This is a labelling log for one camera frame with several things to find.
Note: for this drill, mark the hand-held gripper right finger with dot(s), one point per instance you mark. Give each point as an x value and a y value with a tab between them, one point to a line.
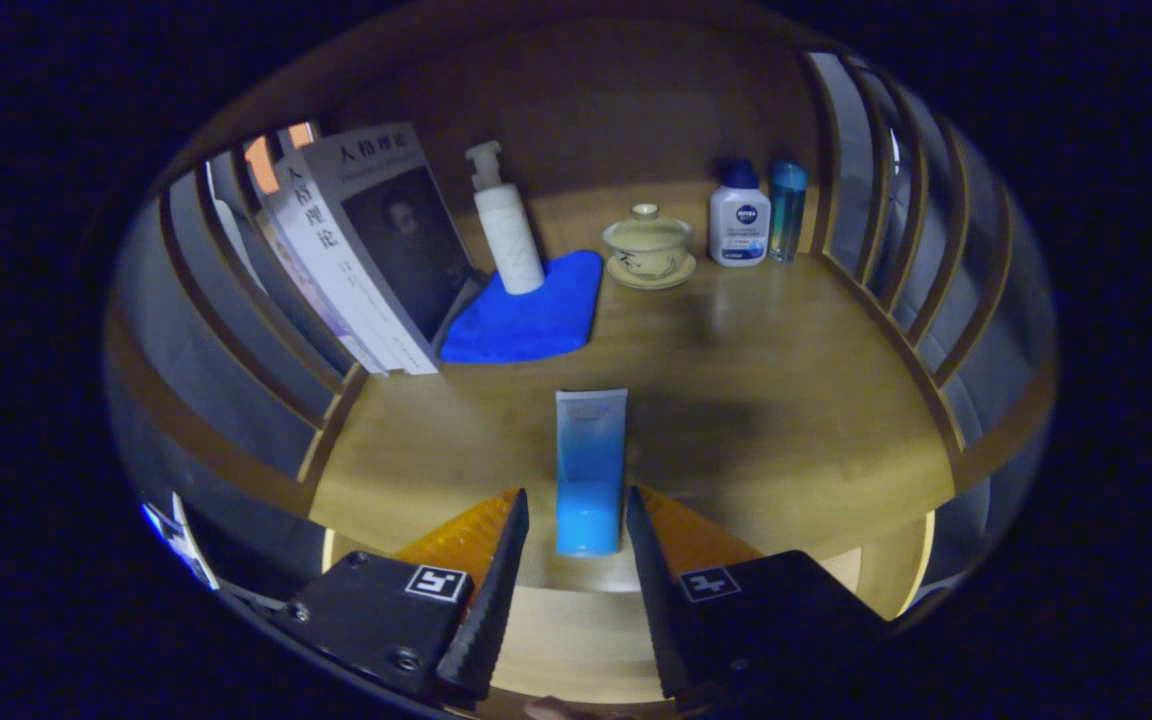
651	590

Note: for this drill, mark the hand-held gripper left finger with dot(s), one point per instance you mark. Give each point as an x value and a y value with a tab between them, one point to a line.
496	600

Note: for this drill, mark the blue cosmetic tube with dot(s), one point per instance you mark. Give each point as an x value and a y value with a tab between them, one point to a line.
591	470

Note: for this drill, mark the wooden countertop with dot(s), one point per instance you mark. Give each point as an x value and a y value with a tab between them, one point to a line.
756	350

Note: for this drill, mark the wooden cabinet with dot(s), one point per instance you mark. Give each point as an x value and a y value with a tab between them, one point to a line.
586	80

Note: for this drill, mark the blue folded cloth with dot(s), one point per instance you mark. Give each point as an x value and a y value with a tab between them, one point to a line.
536	320

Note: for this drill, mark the thin white book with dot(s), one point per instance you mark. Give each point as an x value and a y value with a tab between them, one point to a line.
351	315

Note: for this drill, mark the thin pale purple book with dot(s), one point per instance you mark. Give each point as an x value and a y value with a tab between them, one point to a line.
334	312

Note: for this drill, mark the beige lidded ceramic teacup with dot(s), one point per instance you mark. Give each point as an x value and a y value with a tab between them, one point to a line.
648	245

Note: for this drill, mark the white pump bottle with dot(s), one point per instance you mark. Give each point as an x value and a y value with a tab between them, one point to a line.
511	240

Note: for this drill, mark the thick grey book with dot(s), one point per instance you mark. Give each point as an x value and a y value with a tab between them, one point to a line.
406	250

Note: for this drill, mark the white lotion bottle blue cap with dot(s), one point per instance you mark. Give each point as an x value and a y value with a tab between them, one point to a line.
739	225

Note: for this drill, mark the slim teal bottle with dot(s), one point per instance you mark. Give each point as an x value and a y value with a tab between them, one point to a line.
787	215

